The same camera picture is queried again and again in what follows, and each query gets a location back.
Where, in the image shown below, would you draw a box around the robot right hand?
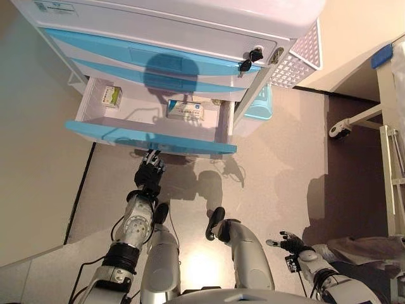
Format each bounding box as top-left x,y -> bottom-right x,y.
266,231 -> 306,254

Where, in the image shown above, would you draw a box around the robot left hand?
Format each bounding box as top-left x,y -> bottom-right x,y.
134,148 -> 167,191

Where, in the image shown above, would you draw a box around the blue fronted cart drawer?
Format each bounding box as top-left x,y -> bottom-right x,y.
64,77 -> 238,159
40,27 -> 265,77
68,56 -> 249,99

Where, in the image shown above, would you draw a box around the white blue pantoprazole tablet box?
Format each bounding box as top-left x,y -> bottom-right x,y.
166,99 -> 205,121

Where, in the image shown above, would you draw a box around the small green white medicine box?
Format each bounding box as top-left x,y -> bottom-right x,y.
101,85 -> 123,110

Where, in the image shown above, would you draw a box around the silver robot right leg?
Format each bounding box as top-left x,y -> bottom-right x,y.
205,207 -> 275,291

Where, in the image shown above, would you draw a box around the silver robot leg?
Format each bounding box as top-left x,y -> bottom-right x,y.
205,207 -> 275,291
140,202 -> 182,304

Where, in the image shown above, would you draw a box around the person in grey trousers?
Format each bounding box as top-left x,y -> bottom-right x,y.
325,234 -> 405,304

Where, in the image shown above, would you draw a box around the silver robot left leg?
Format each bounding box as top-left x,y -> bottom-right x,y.
140,202 -> 182,304

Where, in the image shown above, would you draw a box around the grey robot torso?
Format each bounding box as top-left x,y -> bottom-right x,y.
170,286 -> 317,304

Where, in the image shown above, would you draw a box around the bed caster wheel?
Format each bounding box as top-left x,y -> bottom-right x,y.
328,122 -> 352,140

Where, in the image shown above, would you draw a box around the white bin with blue lid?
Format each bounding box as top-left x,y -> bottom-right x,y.
235,84 -> 275,134

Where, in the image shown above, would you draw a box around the black keys in lock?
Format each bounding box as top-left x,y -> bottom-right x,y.
237,46 -> 265,79

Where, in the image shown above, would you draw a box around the white medical cart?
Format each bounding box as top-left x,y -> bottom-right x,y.
9,0 -> 327,137

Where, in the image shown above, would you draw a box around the metal cart latch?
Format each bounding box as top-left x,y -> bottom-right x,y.
268,47 -> 285,66

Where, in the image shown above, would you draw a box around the white lattice side basket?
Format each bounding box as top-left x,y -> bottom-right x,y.
268,17 -> 323,89

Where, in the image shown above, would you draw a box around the white sheeted mattress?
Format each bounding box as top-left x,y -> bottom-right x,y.
392,39 -> 405,127

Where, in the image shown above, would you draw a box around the blue bed corner bumper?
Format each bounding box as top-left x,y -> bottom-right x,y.
370,44 -> 395,69

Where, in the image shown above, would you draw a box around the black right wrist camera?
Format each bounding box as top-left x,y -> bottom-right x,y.
284,253 -> 301,274

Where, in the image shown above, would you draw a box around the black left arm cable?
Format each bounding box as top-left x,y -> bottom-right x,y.
71,215 -> 127,304

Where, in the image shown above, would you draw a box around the white bed side rail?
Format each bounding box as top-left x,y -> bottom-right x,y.
378,124 -> 405,238

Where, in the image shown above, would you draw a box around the white hospital bed frame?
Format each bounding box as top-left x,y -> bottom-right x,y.
328,34 -> 405,238

